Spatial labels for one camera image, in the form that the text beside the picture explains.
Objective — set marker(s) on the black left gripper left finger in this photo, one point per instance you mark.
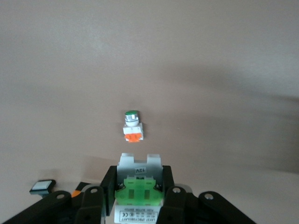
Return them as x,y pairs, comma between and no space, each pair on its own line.
93,205

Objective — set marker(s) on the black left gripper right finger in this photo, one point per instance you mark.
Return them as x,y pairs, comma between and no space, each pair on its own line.
177,205

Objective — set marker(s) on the white push-button switch green block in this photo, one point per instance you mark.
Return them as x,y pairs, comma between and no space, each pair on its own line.
137,193

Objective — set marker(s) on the black square push-button white cap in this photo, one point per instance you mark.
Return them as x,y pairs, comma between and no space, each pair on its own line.
42,186

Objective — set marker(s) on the brown table cover sheet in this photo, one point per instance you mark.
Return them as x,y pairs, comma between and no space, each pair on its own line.
163,58

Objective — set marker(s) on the orange push-button enclosure box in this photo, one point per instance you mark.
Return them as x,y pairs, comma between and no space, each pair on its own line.
75,193

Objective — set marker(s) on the white push-button switch orange block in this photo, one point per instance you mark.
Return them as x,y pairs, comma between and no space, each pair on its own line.
132,129

